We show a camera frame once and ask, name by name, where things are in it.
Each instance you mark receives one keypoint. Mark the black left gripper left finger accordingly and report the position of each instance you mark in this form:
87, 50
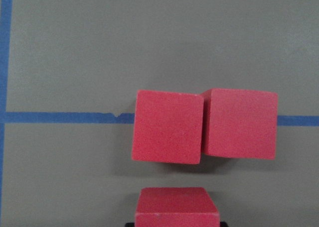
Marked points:
129, 225

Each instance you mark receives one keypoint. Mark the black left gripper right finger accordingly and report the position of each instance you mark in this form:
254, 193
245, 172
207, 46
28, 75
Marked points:
223, 224

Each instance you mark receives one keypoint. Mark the red block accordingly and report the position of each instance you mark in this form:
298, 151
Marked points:
176, 207
239, 123
168, 127

